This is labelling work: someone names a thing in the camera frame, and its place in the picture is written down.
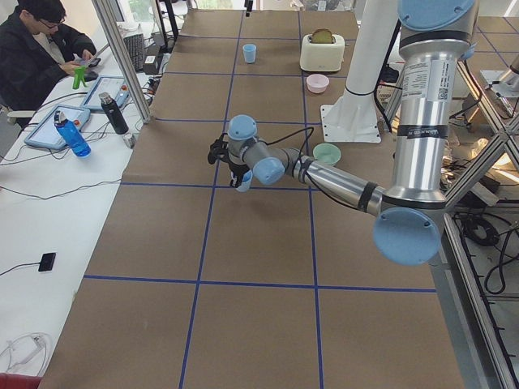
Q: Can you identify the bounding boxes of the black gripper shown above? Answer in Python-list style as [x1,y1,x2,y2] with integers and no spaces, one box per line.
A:
[208,137,248,188]

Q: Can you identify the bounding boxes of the light blue plastic cup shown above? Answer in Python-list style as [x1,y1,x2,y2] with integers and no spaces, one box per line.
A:
[236,170,253,193]

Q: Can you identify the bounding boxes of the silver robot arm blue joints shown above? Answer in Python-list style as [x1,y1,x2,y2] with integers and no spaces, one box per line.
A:
[222,1,478,266]

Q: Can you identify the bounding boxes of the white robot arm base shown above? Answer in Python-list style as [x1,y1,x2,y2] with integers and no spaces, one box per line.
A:
[321,0,398,143]

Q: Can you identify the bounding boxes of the mint green bowl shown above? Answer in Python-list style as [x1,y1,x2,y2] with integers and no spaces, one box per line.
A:
[312,143,341,166]

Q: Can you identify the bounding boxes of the blue tape strip mid crosswise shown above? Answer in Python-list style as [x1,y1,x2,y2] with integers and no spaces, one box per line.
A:
[120,181,319,191]

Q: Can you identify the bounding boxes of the pink bowl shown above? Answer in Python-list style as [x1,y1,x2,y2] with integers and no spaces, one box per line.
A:
[306,74,329,94]

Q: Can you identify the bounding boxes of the light blue cup far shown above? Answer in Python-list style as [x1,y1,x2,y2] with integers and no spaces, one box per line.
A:
[242,44,257,64]

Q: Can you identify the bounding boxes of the black thermos bottle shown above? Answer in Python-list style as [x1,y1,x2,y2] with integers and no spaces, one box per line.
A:
[99,92,129,135]

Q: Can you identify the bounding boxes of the cream toaster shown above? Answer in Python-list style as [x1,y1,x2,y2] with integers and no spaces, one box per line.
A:
[299,34,345,72]

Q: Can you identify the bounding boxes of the teach pendant tablet far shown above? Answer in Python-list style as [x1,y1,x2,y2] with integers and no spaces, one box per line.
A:
[81,75,129,112]

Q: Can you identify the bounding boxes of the teach pendant tablet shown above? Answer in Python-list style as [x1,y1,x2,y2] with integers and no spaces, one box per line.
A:
[81,75,129,112]
[24,105,91,151]

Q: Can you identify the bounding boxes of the blue tape strip left lengthwise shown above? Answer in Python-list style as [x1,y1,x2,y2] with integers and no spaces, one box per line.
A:
[178,11,244,389]

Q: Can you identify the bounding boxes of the blue tape strip lengthwise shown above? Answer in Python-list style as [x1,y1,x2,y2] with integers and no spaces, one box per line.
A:
[298,12,324,389]
[178,11,244,389]

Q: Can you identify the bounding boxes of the bread slice in toaster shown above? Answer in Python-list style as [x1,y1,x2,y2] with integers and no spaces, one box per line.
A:
[311,28,335,44]

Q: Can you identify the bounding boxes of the black keyboard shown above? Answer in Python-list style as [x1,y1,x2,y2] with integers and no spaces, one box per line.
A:
[122,33,145,72]

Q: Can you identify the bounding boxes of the blue water bottle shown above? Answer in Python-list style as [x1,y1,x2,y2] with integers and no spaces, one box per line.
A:
[54,110,91,157]

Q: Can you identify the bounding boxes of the blue tape strip near crosswise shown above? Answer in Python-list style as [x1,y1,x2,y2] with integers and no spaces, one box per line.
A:
[83,275,436,293]

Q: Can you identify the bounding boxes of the green plastic clamp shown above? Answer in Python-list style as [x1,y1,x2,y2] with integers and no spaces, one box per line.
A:
[72,66,87,90]

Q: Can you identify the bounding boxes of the teach pendant tablet near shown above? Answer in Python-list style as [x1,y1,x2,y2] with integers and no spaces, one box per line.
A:
[24,105,91,151]

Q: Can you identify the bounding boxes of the small black box device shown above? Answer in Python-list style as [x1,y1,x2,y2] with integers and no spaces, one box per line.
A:
[38,252,56,272]

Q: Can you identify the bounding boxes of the person in black jacket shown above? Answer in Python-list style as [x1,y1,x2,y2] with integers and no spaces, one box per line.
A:
[1,0,97,110]

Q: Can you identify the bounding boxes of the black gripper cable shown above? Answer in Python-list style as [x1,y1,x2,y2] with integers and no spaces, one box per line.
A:
[265,126,316,163]

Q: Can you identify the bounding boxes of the aluminium frame post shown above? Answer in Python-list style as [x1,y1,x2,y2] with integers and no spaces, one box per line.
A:
[92,0,152,124]

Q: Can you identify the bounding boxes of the black coiled cable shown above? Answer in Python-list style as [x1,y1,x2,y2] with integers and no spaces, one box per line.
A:
[461,216,500,246]

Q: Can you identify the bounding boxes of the white cable bundle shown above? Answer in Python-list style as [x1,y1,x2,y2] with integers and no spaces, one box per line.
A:
[0,331,52,374]

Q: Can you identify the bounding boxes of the aluminium frame rail right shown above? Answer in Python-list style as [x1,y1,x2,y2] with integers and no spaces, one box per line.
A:
[435,210,518,388]

